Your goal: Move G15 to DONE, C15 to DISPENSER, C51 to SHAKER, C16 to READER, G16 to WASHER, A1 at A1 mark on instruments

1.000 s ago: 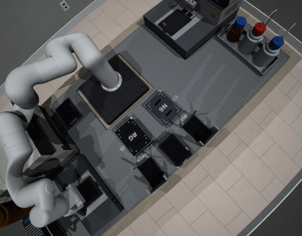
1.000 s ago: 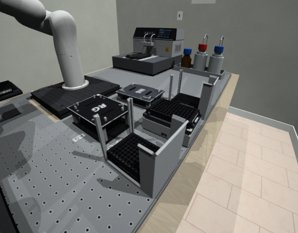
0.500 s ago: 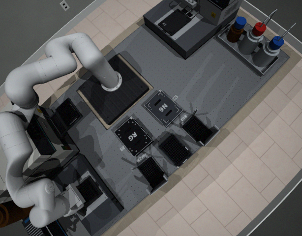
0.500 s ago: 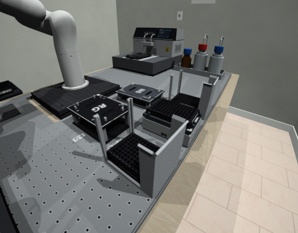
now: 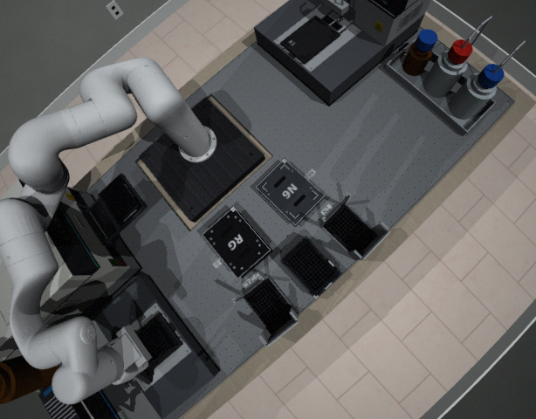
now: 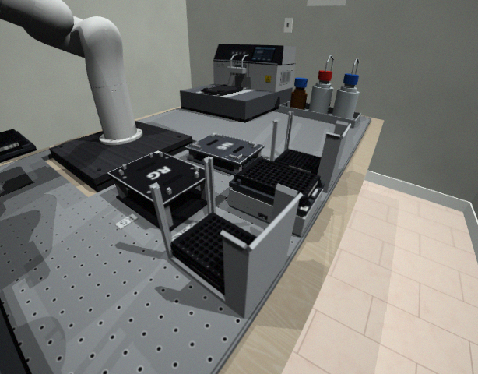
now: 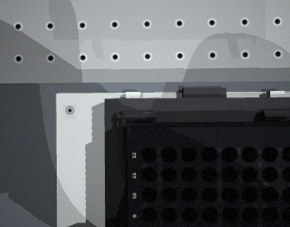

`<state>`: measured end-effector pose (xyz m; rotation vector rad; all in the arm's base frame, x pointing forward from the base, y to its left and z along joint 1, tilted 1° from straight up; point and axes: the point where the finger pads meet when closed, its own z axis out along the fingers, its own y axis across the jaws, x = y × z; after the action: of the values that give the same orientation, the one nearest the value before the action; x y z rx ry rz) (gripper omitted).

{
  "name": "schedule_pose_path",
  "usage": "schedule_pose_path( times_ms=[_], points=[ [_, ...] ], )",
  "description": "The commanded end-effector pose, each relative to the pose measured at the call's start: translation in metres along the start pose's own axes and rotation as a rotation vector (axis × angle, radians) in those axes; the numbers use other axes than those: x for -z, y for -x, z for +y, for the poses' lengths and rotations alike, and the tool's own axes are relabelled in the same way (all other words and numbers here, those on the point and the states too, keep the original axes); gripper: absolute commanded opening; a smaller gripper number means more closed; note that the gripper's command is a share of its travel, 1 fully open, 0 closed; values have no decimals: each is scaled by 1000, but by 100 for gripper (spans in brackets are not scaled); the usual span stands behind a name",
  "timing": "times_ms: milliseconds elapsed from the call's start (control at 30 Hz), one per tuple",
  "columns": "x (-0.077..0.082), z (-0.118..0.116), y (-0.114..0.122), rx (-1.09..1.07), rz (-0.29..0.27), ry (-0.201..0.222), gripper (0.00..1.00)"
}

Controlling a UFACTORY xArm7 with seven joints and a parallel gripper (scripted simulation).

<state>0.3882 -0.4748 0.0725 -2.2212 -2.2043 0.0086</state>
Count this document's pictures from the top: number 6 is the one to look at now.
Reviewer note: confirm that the black regrip nest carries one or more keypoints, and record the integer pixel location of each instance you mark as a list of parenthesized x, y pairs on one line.
[(177, 180)]

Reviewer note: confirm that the blue bottle cap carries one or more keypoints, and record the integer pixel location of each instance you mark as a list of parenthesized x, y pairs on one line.
[(300, 82), (351, 78)]

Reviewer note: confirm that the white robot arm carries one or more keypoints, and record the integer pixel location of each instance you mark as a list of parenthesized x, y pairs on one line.
[(98, 39)]

